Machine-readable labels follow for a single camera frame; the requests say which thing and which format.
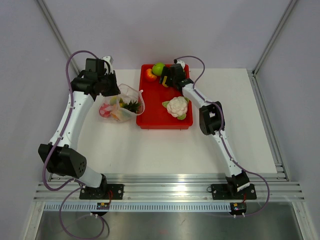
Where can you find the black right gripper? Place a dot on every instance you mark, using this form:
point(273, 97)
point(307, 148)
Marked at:
point(166, 72)

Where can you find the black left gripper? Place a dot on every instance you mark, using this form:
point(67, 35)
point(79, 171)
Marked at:
point(115, 90)

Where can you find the yellow toy mango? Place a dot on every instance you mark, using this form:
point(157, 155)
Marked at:
point(164, 82)

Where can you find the toy cauliflower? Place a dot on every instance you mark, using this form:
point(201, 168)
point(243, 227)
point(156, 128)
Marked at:
point(177, 107)

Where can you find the red toy apple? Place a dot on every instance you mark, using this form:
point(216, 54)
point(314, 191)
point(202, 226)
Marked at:
point(105, 110)

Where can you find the clear zip top bag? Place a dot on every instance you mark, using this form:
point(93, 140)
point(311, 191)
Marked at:
point(127, 93)

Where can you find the toy pineapple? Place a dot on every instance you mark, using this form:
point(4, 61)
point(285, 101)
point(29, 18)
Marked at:
point(125, 111)

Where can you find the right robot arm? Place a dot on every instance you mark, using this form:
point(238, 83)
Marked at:
point(212, 124)

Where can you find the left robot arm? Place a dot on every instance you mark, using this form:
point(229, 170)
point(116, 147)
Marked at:
point(60, 156)

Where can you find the green toy apple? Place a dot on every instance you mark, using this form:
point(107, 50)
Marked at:
point(157, 69)

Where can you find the red toy tomato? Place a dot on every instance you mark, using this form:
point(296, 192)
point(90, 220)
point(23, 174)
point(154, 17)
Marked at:
point(150, 76)

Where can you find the left circuit board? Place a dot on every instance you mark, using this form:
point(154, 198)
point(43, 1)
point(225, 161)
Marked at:
point(103, 206)

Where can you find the circuit board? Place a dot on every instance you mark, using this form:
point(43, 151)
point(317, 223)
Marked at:
point(103, 206)
point(238, 209)

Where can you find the right circuit board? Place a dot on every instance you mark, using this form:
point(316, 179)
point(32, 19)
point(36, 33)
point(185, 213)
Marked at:
point(238, 209)

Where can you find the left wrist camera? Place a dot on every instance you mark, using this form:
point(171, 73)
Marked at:
point(108, 59)

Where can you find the left aluminium frame post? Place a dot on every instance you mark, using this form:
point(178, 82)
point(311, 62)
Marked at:
point(44, 9)

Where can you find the aluminium frame post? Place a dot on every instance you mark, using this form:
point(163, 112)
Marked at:
point(44, 9)
point(274, 36)

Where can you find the right side aluminium rail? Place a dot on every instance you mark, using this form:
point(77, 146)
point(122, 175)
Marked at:
point(268, 128)

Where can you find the white slotted cable duct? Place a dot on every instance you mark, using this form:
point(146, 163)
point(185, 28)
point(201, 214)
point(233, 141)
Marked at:
point(148, 207)

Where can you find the right aluminium frame post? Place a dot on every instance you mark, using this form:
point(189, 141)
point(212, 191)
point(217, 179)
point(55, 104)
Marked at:
point(274, 36)

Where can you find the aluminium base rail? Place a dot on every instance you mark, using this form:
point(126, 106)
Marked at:
point(193, 187)

